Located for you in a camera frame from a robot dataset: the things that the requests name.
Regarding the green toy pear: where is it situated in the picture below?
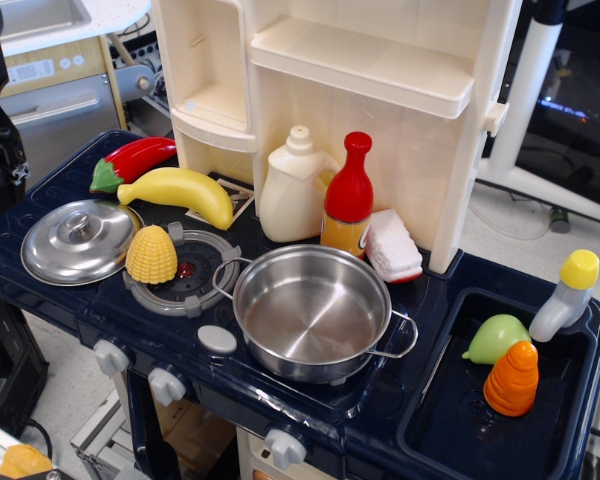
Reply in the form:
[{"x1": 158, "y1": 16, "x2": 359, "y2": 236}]
[{"x1": 462, "y1": 314, "x2": 531, "y2": 365}]

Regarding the red orange toy bottle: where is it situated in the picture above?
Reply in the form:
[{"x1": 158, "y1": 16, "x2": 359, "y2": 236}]
[{"x1": 320, "y1": 131, "x2": 374, "y2": 258}]

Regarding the grey right stove knob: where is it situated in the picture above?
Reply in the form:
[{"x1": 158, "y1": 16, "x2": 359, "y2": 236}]
[{"x1": 265, "y1": 429, "x2": 307, "y2": 470}]

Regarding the grey stove knob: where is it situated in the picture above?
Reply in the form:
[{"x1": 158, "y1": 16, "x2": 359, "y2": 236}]
[
  {"x1": 93, "y1": 339, "x2": 130, "y2": 377},
  {"x1": 148, "y1": 368, "x2": 186, "y2": 407},
  {"x1": 265, "y1": 429, "x2": 307, "y2": 470}
]

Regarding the stainless steel pot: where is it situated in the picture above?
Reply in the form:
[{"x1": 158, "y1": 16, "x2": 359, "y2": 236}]
[{"x1": 212, "y1": 244, "x2": 419, "y2": 385}]

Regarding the grey left stove knob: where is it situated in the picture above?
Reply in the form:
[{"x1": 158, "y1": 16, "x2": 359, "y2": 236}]
[{"x1": 93, "y1": 339, "x2": 130, "y2": 377}]

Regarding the white red toy sponge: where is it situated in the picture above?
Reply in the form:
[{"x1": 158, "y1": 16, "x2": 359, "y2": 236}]
[{"x1": 366, "y1": 209, "x2": 423, "y2": 283}]

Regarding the white toy kitchen set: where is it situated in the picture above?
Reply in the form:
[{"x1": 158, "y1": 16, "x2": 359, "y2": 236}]
[{"x1": 0, "y1": 1, "x2": 155, "y2": 185}]

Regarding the silver pot lid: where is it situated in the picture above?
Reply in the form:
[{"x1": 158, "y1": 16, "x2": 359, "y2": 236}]
[{"x1": 20, "y1": 199, "x2": 143, "y2": 287}]

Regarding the cream toy detergent jug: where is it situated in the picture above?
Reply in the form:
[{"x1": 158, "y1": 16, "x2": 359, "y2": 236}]
[{"x1": 258, "y1": 125, "x2": 340, "y2": 243}]

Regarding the grey toy stove burner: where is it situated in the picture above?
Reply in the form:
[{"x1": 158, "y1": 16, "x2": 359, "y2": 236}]
[{"x1": 123, "y1": 222, "x2": 241, "y2": 318}]

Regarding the grey yellow toy faucet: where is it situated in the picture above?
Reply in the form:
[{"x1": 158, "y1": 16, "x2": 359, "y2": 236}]
[{"x1": 528, "y1": 249, "x2": 600, "y2": 343}]

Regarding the cream toy kitchen shelf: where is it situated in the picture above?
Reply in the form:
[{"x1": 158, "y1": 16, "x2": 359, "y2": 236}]
[{"x1": 152, "y1": 1, "x2": 521, "y2": 273}]

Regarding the orange toy carrot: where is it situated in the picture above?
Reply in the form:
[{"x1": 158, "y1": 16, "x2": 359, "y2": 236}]
[{"x1": 483, "y1": 340, "x2": 539, "y2": 417}]

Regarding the white pipe stand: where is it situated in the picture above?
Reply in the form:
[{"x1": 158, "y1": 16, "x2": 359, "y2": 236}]
[{"x1": 478, "y1": 1, "x2": 600, "y2": 222}]

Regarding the grey middle stove knob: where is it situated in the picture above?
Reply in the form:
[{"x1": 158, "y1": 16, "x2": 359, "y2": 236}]
[{"x1": 148, "y1": 368, "x2": 186, "y2": 407}]

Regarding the orange object bottom left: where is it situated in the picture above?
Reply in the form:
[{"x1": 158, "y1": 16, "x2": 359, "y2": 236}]
[{"x1": 0, "y1": 444, "x2": 54, "y2": 479}]

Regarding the yellow toy banana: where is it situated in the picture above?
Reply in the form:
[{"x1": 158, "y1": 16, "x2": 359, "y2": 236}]
[{"x1": 117, "y1": 167, "x2": 233, "y2": 230}]

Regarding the red toy chili pepper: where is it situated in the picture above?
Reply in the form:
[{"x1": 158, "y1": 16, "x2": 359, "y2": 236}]
[{"x1": 89, "y1": 137, "x2": 176, "y2": 193}]

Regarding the yellow toy corn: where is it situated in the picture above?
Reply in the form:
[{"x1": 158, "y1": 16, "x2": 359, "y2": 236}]
[{"x1": 125, "y1": 225, "x2": 178, "y2": 285}]

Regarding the navy toy kitchen counter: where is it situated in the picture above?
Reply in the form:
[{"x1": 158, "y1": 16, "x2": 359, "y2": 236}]
[{"x1": 0, "y1": 131, "x2": 600, "y2": 479}]

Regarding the grey oval button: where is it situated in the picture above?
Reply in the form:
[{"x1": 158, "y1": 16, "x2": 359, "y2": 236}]
[{"x1": 197, "y1": 325, "x2": 238, "y2": 355}]

